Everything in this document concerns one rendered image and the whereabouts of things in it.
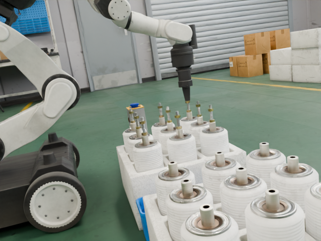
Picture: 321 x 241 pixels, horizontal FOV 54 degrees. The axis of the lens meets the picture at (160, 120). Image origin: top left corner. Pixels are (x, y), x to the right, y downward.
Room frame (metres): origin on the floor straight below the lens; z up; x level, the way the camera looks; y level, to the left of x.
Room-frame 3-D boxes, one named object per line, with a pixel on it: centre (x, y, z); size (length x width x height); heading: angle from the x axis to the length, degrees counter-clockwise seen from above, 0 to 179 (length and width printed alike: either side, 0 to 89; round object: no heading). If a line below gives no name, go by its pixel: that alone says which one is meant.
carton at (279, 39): (4.88, -1.91, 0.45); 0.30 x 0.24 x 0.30; 13
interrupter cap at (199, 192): (0.59, -0.03, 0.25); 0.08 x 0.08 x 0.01
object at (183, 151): (1.03, -0.06, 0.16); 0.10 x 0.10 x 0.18
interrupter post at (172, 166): (0.71, -0.01, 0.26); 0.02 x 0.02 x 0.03
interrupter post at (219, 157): (0.73, -0.13, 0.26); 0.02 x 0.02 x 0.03
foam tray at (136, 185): (1.14, -0.03, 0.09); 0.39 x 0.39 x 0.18; 13
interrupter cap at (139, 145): (1.00, 0.06, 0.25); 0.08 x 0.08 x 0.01
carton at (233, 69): (5.05, -1.39, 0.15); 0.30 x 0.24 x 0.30; 104
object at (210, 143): (1.05, -0.17, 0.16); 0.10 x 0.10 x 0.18
